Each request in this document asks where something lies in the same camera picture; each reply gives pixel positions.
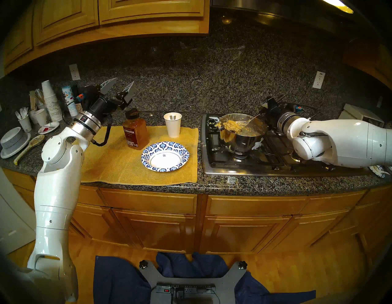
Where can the grey bowl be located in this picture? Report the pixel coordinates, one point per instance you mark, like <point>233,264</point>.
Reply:
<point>12,138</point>

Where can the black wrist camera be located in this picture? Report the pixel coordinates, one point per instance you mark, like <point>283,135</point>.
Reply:
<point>294,107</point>
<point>87,95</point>

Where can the yellow cloth mat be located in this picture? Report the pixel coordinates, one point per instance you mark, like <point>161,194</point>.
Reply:
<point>116,165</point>

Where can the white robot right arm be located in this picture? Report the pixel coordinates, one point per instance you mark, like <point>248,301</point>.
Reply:
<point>343,144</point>

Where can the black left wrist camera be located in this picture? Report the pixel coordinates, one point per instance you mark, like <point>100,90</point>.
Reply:
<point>87,95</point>

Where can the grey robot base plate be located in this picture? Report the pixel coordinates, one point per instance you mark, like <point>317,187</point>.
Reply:
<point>225,283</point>

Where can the metal serving spoon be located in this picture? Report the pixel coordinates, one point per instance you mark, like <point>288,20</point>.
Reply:
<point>251,119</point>

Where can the bundle of stirrers and utensils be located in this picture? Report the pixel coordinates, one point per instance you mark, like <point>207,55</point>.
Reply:
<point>36,98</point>

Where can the white paper cup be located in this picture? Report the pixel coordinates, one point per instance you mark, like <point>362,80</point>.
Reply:
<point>25,125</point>
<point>173,127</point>
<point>40,118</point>

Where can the amber cinnamon bottle black cap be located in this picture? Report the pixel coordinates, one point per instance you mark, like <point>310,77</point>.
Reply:
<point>136,131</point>

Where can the wooden base cabinets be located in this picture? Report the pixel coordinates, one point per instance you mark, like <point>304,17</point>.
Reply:
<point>245,233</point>

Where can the blue white carton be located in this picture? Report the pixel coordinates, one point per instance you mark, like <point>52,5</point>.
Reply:
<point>69,98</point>

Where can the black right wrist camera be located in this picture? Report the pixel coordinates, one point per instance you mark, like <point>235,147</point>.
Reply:
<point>294,107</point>

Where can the stainless steel pot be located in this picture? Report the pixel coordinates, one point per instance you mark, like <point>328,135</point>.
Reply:
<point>242,144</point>

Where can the white appliance front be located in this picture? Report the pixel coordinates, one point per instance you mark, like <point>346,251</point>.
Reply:
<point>12,220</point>

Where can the range hood lamp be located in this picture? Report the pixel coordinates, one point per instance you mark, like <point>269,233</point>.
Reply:
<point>338,4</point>

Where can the wide wooden wall cabinets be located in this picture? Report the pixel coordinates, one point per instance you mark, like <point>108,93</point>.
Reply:
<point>67,18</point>

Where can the white countertop appliance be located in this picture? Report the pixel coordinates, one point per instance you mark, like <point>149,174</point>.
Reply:
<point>358,112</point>

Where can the blue patterned paper bowl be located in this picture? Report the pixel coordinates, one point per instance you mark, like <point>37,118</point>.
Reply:
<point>165,157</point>

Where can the dark blue blanket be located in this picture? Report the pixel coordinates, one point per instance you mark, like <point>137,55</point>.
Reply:
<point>116,282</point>

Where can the wooden spoon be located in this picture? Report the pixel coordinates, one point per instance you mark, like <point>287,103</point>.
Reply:
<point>30,145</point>

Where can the small cooked oatmeal portion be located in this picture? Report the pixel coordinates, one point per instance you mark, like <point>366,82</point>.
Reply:
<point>231,124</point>

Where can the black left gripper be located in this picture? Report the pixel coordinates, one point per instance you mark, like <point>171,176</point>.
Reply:
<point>101,105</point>

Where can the steel gas cooktop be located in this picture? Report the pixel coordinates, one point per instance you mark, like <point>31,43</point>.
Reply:
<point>275,162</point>

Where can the small white plate red scrap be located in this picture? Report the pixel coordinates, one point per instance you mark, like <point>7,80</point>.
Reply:
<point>49,128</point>

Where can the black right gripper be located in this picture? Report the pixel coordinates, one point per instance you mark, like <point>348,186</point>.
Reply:
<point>274,115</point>

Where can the large cooked oatmeal batch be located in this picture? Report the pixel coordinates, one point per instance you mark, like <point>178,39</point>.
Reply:
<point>249,131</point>

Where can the stack of white paper cups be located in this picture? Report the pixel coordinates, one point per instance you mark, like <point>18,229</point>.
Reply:
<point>50,98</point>

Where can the white wall outlet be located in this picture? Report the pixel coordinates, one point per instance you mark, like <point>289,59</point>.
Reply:
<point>74,72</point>
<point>318,79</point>

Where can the dark steel range hood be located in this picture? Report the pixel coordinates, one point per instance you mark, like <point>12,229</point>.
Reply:
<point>291,10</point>

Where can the blue patterned paper plate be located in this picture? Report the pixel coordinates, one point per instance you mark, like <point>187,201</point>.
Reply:
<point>379,170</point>

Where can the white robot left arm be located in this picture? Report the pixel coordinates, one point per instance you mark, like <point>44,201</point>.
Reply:
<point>58,190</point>

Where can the white plastic fork bunch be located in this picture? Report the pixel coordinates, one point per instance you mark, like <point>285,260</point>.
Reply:
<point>22,112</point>

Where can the black knob screw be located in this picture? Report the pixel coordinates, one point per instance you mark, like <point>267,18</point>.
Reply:
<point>243,264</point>
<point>143,264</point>

